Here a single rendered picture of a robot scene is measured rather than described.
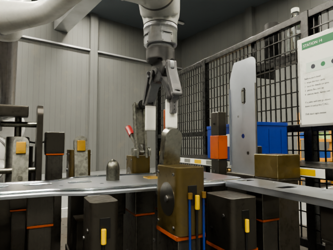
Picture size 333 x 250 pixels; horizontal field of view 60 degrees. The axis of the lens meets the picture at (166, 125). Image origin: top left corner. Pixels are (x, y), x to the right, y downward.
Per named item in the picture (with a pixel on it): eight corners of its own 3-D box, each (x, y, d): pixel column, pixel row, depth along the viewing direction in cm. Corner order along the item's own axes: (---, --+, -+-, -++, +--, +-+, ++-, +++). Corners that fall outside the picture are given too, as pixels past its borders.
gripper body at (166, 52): (141, 50, 79) (140, 84, 78) (153, 40, 71) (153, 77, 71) (166, 54, 82) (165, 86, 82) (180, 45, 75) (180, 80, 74)
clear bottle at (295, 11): (297, 54, 111) (296, 3, 112) (284, 58, 116) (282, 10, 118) (309, 56, 113) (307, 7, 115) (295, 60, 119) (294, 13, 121)
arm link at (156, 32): (151, 17, 71) (151, 40, 71) (183, 24, 75) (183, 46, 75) (138, 30, 79) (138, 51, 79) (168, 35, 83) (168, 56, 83)
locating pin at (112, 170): (107, 188, 67) (108, 159, 67) (104, 186, 70) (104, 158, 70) (121, 187, 68) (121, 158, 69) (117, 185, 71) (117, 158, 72)
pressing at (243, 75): (256, 175, 80) (253, 54, 82) (230, 171, 90) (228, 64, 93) (257, 175, 80) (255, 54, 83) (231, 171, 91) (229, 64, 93)
